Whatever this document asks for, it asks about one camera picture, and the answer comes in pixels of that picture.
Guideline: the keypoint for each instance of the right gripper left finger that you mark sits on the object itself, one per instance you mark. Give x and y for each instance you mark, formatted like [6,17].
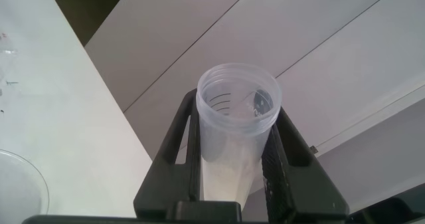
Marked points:
[172,184]

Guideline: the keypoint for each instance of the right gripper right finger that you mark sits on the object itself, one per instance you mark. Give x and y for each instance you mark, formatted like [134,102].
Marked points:
[299,190]

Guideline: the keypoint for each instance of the yellow pigment test tube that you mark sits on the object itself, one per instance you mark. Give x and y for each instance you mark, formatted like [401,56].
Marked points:
[232,144]

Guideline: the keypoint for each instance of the clear glass beaker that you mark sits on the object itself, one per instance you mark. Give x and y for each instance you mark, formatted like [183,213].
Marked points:
[20,187]

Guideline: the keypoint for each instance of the metal screen hinge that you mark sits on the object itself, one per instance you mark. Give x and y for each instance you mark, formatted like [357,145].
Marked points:
[313,149]

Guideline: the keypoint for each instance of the white folding partition screen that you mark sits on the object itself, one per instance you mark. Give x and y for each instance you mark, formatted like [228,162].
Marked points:
[265,34]

